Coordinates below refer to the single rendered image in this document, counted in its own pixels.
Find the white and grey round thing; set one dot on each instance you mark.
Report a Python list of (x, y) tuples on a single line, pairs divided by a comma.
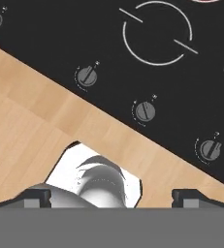
[(94, 180)]

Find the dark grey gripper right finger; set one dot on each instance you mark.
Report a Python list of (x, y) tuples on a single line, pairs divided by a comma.
[(186, 196)]

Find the black glass hob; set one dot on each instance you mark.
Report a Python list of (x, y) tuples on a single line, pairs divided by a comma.
[(116, 42)]

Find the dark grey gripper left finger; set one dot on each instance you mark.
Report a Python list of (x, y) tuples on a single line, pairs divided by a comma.
[(36, 196)]

